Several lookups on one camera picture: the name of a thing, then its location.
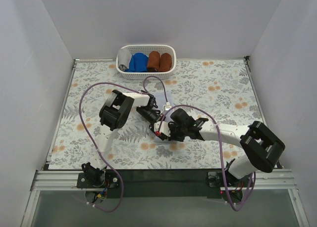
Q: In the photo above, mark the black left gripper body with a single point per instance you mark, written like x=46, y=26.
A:
x=155, y=118

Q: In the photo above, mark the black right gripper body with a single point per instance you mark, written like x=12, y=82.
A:
x=172, y=132

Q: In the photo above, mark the light blue towel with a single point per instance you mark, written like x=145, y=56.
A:
x=161, y=101

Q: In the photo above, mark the grey panda towel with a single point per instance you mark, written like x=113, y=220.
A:
x=124, y=57

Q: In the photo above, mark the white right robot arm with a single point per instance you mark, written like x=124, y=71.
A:
x=261, y=146

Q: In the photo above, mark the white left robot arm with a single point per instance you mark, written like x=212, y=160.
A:
x=113, y=116

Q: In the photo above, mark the blue rolled towel left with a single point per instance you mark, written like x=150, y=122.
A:
x=128, y=68

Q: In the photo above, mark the blue rolled towel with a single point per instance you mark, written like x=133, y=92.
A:
x=128, y=68
x=139, y=60

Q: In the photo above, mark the blue rolled towel right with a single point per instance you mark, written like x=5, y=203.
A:
x=139, y=60

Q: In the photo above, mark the floral patterned table mat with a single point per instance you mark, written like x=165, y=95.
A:
x=220, y=88

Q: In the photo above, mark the brown rolled towel left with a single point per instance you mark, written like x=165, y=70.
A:
x=153, y=62

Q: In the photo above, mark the brown rolled towel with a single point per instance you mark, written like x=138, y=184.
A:
x=165, y=63
x=153, y=62

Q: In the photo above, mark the brown rolled towel right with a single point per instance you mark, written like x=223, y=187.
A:
x=165, y=63

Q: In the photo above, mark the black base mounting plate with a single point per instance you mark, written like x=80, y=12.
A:
x=155, y=182

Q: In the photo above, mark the white plastic basket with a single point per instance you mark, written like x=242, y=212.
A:
x=146, y=49

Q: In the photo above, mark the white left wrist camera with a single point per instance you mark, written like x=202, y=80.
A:
x=166, y=107

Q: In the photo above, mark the aluminium frame rail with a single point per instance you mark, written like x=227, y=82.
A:
x=67, y=180

